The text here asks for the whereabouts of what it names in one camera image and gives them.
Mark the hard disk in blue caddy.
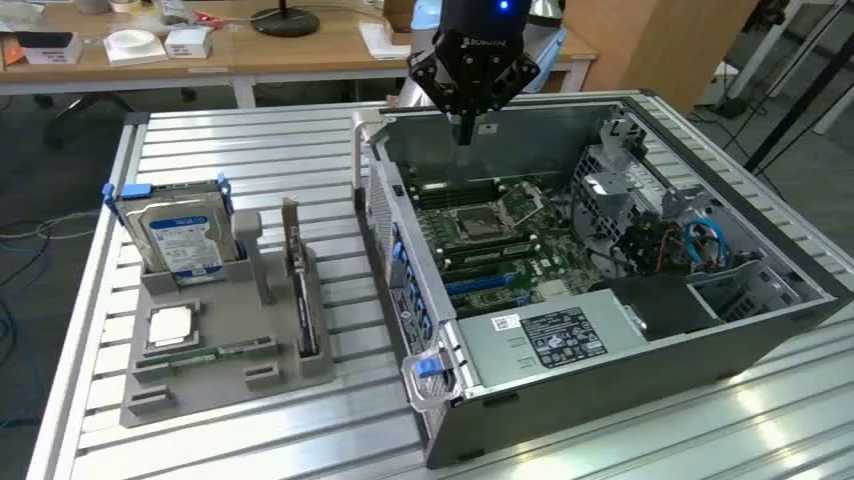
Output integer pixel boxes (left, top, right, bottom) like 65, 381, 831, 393
103, 174, 237, 287

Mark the metal socket cover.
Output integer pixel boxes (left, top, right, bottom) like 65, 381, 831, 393
497, 180, 548, 227

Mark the white cardboard box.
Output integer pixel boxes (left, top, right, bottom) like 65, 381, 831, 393
163, 27, 214, 60

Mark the blue case latch tab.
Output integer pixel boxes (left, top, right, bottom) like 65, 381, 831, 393
413, 357, 448, 382

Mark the blue expansion card retainer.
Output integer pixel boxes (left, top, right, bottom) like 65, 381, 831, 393
389, 222, 444, 349

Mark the white paper stack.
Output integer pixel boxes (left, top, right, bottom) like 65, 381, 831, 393
358, 20, 414, 62

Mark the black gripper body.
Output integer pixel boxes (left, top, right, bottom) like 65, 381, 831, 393
433, 0, 536, 114

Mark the black round lamp base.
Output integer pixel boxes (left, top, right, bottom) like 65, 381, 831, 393
250, 0, 322, 39

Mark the black office chair base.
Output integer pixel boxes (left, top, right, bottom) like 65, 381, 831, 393
33, 87, 199, 149

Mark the grey metal disk bay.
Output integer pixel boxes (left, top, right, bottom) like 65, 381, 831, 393
686, 259, 803, 321

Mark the open brown cardboard box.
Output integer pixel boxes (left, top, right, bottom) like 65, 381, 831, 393
384, 0, 420, 34

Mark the silver CPU chip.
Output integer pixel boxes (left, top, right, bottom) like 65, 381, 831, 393
147, 307, 199, 346

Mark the perforated metal drive cage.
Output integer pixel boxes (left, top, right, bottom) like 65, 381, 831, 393
572, 113, 669, 241

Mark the dark grey open PC case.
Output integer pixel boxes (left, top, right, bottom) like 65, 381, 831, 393
350, 97, 854, 471

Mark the clear plastic bag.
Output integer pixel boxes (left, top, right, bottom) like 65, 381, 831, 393
150, 0, 202, 26

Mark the blue wire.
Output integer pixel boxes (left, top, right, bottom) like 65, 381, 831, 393
684, 215, 733, 274

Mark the blue floor cable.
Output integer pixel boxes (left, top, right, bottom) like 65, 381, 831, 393
0, 242, 53, 429

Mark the green motherboard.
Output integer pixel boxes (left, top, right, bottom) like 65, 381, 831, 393
400, 169, 626, 321

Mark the grey plastic parts rack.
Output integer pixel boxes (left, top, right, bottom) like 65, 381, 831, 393
119, 209, 340, 429

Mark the CPU socket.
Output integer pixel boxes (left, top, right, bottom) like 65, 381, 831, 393
453, 205, 516, 246

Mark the blue expansion slot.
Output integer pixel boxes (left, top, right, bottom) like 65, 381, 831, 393
445, 273, 524, 297

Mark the black RAM slot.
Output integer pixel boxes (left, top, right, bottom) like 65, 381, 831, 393
444, 259, 536, 282
414, 189, 502, 210
408, 178, 500, 197

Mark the white floor cable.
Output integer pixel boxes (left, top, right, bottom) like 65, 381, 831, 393
0, 209, 102, 241

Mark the wooden cabinet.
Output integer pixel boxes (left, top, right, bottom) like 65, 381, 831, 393
564, 0, 763, 114

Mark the small silver chipset heatsink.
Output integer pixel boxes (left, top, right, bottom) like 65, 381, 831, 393
533, 280, 570, 302

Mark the wooden office desk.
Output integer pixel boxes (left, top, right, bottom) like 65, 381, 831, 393
0, 0, 237, 96
230, 0, 600, 109

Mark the green RAM stick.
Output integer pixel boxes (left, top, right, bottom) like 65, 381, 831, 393
139, 335, 278, 366

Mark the grey power supply unit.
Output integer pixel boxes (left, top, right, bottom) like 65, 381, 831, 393
456, 288, 650, 391

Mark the black graphics card metal bracket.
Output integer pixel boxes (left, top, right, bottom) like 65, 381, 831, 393
279, 195, 324, 359

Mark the white box black lid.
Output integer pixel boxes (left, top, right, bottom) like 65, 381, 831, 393
17, 30, 86, 65

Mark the black slanted stand pole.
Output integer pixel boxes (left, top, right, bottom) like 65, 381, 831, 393
744, 29, 854, 171

